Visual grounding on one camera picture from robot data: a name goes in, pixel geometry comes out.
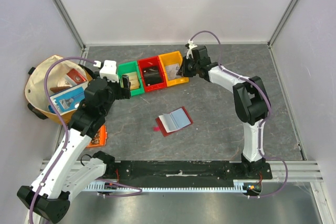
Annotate blue white credit card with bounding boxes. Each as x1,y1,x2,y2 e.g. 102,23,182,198
174,69,183,79

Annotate red leather card holder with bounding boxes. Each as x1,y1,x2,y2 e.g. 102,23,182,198
155,106,193,137

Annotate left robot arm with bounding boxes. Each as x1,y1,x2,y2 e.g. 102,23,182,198
17,74,131,223

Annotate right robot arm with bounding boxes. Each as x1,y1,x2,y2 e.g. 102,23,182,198
177,42,271,179

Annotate beige cards in green bin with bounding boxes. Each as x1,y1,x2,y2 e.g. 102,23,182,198
127,71,140,90

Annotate white card in yellow bin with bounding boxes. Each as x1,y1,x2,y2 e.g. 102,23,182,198
165,63,181,81

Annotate black card in red bin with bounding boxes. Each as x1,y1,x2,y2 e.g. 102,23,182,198
142,66,162,86

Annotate yellow plastic bin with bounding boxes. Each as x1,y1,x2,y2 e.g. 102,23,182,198
159,51,189,87

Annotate green plastic bin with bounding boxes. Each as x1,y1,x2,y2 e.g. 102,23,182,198
118,61,144,97

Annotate red plastic bin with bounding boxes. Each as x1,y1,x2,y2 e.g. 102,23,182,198
137,56,167,92

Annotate red white box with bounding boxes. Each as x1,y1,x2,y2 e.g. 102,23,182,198
64,69,87,86

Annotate orange picture box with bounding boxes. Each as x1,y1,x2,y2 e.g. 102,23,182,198
86,125,108,148

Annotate blue product box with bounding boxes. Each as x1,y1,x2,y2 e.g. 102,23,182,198
50,85,85,115

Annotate canvas tote bag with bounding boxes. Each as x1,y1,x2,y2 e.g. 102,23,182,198
24,55,93,124

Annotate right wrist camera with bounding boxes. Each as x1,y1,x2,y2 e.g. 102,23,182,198
185,40,197,59

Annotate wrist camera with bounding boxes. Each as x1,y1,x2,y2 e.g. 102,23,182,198
93,60,119,83
185,40,197,59

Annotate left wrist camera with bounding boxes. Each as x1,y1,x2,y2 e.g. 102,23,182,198
93,60,119,83

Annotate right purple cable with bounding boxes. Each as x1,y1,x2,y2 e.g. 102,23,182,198
189,30,289,199

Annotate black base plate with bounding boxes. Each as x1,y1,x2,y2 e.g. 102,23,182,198
104,161,272,180

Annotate slotted cable duct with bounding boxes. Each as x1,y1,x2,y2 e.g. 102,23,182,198
82,180,247,193

